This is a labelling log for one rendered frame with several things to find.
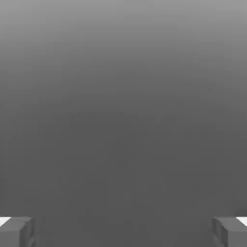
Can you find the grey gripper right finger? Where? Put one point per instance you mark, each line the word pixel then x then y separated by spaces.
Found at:
pixel 231 233

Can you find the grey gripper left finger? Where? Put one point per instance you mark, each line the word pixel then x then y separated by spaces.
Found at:
pixel 15 233

